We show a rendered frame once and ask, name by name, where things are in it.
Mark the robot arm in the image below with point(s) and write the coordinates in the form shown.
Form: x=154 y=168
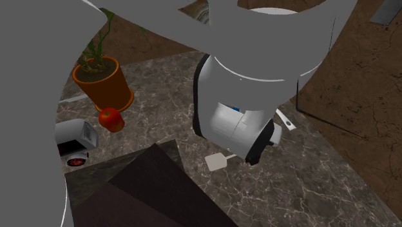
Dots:
x=251 y=47

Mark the white spatula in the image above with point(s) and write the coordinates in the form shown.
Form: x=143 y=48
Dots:
x=215 y=161

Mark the red apple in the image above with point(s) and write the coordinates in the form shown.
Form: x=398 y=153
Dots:
x=110 y=119

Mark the green plant in orange pot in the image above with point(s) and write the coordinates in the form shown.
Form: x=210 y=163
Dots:
x=105 y=86

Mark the pale grey flat utensil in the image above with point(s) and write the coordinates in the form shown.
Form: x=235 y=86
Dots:
x=75 y=99

